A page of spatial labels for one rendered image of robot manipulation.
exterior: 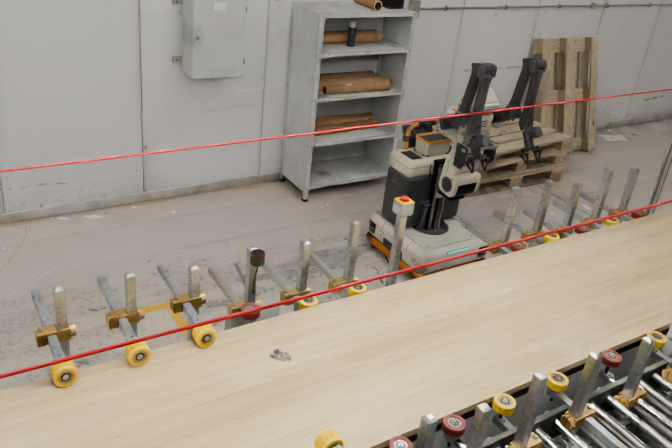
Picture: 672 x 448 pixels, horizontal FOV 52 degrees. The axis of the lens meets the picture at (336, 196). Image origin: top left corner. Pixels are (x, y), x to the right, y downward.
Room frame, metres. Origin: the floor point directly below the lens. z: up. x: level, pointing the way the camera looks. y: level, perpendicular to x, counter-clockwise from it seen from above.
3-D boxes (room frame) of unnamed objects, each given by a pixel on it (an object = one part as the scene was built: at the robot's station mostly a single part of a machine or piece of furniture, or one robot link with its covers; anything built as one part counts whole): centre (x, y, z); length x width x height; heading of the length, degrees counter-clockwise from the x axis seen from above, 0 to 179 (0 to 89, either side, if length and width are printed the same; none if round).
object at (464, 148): (4.14, -0.86, 0.99); 0.28 x 0.16 x 0.22; 124
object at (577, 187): (3.51, -1.34, 0.87); 0.04 x 0.04 x 0.48; 35
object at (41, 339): (1.94, 0.95, 0.95); 0.14 x 0.06 x 0.05; 125
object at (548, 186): (3.37, -1.13, 0.93); 0.04 x 0.04 x 0.48; 35
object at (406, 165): (4.46, -0.64, 0.59); 0.55 x 0.34 x 0.83; 124
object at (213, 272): (2.45, 0.41, 0.84); 0.43 x 0.03 x 0.04; 35
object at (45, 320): (1.96, 0.98, 0.95); 0.50 x 0.04 x 0.04; 35
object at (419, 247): (4.38, -0.70, 0.16); 0.67 x 0.64 x 0.25; 34
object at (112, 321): (2.09, 0.74, 0.95); 0.14 x 0.06 x 0.05; 125
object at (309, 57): (5.50, 0.02, 0.78); 0.90 x 0.45 x 1.55; 125
